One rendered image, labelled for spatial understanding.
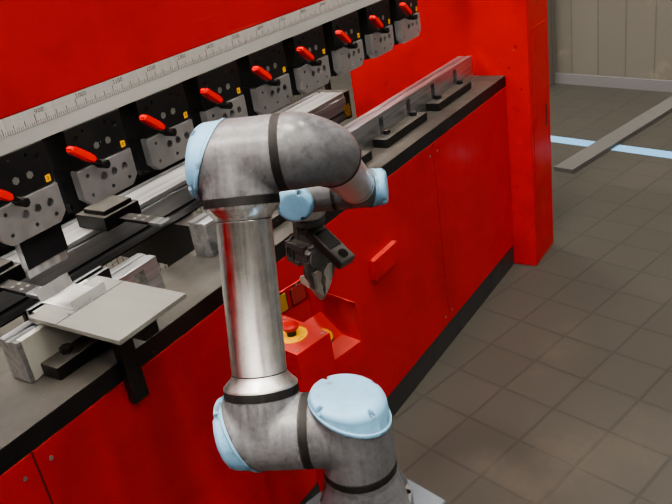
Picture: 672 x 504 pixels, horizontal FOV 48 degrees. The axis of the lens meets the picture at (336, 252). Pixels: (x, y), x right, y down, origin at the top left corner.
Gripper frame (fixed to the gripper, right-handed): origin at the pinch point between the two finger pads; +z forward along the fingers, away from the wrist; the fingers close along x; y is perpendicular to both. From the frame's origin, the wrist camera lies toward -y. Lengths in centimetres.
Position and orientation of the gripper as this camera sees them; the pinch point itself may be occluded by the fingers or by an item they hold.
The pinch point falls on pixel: (323, 295)
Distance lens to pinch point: 175.5
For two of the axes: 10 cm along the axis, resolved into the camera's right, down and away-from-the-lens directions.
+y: -7.3, -2.8, 6.2
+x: -6.8, 4.1, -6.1
